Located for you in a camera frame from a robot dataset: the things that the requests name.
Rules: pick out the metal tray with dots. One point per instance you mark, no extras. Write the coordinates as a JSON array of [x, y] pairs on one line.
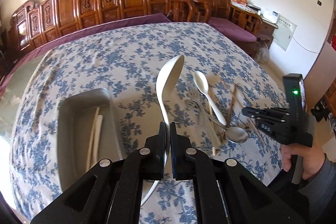
[[76, 121]]

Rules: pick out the small white spoon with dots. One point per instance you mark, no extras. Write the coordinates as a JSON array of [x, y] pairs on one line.
[[201, 82]]

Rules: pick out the long purple seat cushion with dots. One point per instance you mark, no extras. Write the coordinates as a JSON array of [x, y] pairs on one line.
[[78, 32]]

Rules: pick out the white chopstick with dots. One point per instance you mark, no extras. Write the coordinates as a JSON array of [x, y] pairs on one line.
[[94, 129]]

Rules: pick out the red object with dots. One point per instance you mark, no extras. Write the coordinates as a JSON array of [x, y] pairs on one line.
[[334, 43]]

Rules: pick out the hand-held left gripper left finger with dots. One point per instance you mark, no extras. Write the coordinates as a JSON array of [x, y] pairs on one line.
[[163, 136]]

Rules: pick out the person's right forearm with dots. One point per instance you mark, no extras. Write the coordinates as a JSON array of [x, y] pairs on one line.
[[323, 192]]

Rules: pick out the wooden side cabinet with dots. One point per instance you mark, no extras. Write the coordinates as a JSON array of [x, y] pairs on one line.
[[266, 29]]

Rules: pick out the grey broom head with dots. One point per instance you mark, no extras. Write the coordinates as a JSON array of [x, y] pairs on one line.
[[262, 52]]

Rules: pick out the brown board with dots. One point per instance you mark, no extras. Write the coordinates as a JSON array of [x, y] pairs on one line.
[[323, 69]]

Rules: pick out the blue floral tablecloth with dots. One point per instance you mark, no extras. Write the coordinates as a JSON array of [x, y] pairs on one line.
[[131, 56]]

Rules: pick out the white box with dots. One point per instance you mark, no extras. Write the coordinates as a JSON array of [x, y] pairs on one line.
[[271, 16]]

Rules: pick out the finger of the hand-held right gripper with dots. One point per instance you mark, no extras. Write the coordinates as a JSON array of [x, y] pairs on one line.
[[262, 112], [266, 126]]

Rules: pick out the person's right hand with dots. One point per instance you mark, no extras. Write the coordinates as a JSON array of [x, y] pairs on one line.
[[313, 161]]

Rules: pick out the large white serving spoon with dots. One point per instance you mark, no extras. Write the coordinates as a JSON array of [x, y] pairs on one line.
[[168, 77]]

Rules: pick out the metal fork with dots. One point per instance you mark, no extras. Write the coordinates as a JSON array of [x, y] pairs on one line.
[[195, 107]]

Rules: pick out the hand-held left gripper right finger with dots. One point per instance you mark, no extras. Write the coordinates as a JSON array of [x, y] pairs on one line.
[[173, 136]]

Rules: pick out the metal spoon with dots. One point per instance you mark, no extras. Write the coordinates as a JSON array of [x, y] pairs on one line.
[[237, 134]]

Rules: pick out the short purple seat cushion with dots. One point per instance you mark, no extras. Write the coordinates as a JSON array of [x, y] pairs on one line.
[[231, 28]]

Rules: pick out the white wall panel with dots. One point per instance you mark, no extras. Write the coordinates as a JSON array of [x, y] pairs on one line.
[[284, 32]]

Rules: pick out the beige smiley-face spoon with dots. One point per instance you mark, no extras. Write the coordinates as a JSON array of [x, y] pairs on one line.
[[214, 137]]

